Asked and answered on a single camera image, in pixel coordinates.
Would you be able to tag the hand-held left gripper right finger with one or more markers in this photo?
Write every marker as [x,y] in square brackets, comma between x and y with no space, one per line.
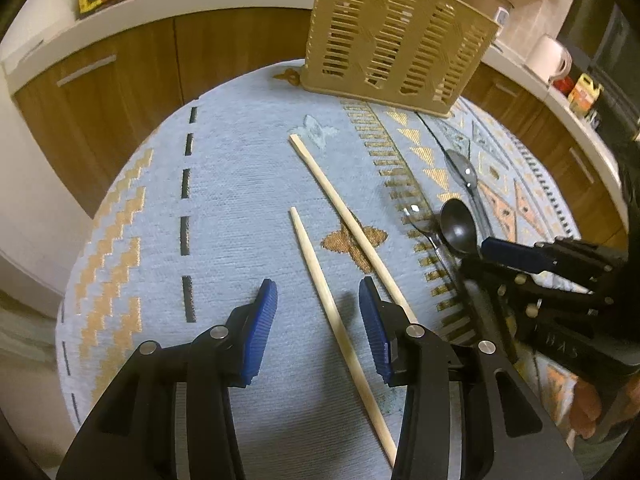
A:
[375,330]

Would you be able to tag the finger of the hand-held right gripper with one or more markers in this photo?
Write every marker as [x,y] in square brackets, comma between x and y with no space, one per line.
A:
[520,256]
[485,280]

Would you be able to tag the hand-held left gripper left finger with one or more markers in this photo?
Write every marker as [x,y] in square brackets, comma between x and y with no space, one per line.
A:
[260,330]

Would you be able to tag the wooden chopstick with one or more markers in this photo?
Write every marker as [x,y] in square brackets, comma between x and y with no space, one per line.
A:
[330,305]
[345,220]

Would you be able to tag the smoky grey plastic spoon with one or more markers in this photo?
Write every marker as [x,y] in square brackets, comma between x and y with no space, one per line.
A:
[457,227]

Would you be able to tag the yellow plastic utensil basket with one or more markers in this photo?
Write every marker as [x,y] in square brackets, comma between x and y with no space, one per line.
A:
[395,40]

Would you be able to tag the person's right hand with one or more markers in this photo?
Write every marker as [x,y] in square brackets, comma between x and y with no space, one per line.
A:
[587,405]

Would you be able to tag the patterned light blue tablecloth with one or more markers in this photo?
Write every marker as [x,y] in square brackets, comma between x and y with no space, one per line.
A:
[240,200]

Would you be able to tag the yellow cooking oil bottle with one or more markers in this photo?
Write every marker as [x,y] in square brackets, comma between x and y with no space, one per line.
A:
[585,94]

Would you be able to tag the small red container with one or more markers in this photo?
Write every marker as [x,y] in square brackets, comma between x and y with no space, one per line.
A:
[563,85]

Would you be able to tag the white electric kettle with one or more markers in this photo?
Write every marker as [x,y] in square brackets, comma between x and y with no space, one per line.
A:
[547,57]

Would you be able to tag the dark window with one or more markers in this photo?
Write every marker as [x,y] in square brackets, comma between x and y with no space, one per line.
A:
[610,50]

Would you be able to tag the brown rice cooker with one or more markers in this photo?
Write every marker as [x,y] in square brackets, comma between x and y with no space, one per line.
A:
[482,0]

